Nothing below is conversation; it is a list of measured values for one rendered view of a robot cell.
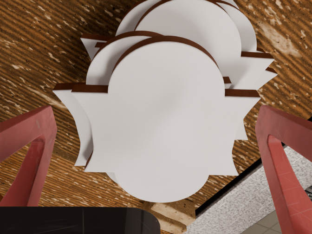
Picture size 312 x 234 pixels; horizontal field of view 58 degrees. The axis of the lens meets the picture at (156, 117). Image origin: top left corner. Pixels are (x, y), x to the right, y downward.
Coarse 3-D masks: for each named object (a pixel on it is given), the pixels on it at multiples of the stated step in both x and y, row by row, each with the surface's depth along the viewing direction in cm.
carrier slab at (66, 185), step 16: (16, 160) 31; (64, 160) 31; (0, 176) 33; (48, 176) 33; (64, 176) 33; (80, 176) 33; (96, 176) 33; (0, 192) 35; (48, 192) 35; (64, 192) 35; (80, 192) 34; (96, 192) 34; (112, 192) 34
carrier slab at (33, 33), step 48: (0, 0) 22; (48, 0) 22; (96, 0) 22; (240, 0) 22; (288, 0) 22; (0, 48) 24; (48, 48) 24; (288, 48) 24; (0, 96) 27; (48, 96) 27; (288, 96) 27; (240, 144) 30
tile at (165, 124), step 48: (144, 48) 16; (192, 48) 16; (96, 96) 17; (144, 96) 17; (192, 96) 17; (240, 96) 18; (96, 144) 20; (144, 144) 20; (192, 144) 20; (144, 192) 22; (192, 192) 22
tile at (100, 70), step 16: (128, 32) 17; (144, 32) 17; (112, 48) 17; (128, 48) 17; (96, 64) 17; (112, 64) 17; (96, 80) 18; (224, 80) 19; (64, 96) 19; (80, 112) 19; (80, 128) 20; (80, 144) 21; (80, 160) 22; (112, 176) 23
